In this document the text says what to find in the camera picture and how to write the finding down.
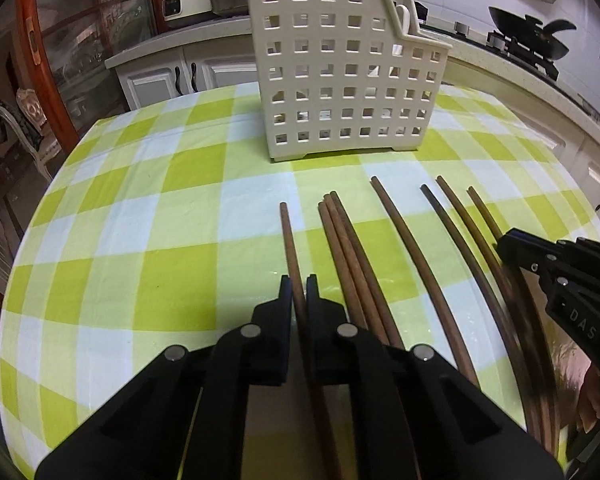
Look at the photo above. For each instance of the red wooden glass sliding door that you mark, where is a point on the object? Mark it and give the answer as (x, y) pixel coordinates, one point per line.
(55, 60)

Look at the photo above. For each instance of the person's right hand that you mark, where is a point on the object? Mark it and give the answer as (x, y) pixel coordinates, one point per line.
(595, 400)

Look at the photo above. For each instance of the white perforated plastic utensil basket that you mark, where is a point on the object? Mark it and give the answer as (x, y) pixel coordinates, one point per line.
(311, 82)

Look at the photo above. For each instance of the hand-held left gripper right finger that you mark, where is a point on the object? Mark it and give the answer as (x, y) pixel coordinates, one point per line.
(314, 320)

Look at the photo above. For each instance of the black gas stove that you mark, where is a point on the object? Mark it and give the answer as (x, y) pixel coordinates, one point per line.
(480, 35)

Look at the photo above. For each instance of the green checked tablecloth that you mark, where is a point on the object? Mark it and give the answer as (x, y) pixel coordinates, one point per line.
(130, 260)

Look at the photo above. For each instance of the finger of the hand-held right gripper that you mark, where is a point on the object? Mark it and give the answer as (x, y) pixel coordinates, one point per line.
(595, 260)
(522, 252)

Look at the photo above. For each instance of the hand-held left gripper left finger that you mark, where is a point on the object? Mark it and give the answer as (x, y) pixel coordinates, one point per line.
(282, 320)

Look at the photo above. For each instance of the white carved chair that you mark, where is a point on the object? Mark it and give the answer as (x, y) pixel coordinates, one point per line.
(35, 130)

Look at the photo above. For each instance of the black wok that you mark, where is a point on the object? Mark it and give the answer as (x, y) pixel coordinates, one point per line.
(530, 32)

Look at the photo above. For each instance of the brown wooden chopstick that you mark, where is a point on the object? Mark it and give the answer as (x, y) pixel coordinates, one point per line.
(289, 240)

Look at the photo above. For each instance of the row of wooden chopsticks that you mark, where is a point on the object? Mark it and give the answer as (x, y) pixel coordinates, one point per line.
(352, 260)

